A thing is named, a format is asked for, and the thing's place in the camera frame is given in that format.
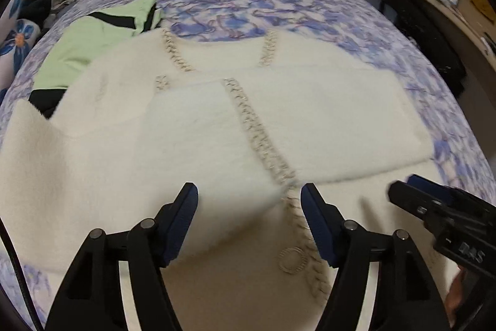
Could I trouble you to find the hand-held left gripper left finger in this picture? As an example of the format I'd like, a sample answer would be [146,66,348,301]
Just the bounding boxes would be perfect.
[46,182,199,331]

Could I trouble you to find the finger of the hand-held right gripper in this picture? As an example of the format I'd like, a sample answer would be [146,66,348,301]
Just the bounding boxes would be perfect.
[388,180,432,221]
[406,174,453,200]

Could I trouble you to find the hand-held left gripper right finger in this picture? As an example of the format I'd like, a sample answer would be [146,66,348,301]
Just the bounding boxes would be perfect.
[300,182,452,331]

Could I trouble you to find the white fuzzy cardigan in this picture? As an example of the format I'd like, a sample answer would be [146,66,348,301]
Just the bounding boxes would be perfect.
[0,26,463,331]

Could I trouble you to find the person's right hand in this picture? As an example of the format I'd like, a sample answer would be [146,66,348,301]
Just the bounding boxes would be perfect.
[444,267,467,324]

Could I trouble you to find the black bag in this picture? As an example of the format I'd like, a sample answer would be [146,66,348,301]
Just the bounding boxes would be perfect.
[370,0,467,98]

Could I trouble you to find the yellow paper sheet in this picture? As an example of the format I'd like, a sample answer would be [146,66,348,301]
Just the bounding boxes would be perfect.
[470,0,496,24]

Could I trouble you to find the green garment with black trim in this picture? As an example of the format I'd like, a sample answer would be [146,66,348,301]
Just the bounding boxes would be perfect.
[29,0,165,119]

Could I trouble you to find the purple floral blanket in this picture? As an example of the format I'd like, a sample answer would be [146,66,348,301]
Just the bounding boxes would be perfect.
[0,0,493,331]

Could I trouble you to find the blue flower print pillow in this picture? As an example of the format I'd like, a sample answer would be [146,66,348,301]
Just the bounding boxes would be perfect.
[0,0,43,103]

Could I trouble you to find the black clothing heap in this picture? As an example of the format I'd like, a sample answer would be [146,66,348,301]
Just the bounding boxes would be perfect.
[21,0,55,32]

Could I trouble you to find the black cable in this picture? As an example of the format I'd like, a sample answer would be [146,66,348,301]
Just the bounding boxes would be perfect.
[0,222,44,331]

